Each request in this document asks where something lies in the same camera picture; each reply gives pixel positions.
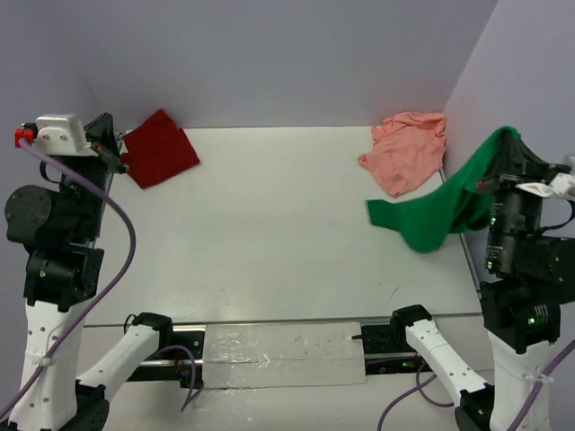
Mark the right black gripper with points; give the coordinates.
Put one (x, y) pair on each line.
(515, 162)

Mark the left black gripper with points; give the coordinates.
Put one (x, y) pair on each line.
(101, 136)

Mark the green t-shirt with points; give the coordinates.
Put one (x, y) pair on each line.
(455, 207)

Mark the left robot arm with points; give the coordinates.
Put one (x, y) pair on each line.
(58, 228)

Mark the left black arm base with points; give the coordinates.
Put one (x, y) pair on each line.
(175, 365)

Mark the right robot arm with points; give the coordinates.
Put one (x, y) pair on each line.
(521, 308)

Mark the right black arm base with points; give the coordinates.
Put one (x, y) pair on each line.
(383, 354)

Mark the red folded t-shirt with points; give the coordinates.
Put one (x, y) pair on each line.
(157, 150)

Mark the salmon pink crumpled t-shirt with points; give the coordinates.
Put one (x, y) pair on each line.
(407, 149)

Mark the taped white cardboard panel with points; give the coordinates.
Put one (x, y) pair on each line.
(282, 355)

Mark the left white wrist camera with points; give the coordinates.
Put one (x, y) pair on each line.
(55, 135)

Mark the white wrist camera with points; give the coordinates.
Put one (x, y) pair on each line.
(55, 135)
(561, 186)

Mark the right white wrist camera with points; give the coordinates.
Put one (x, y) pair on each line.
(561, 186)

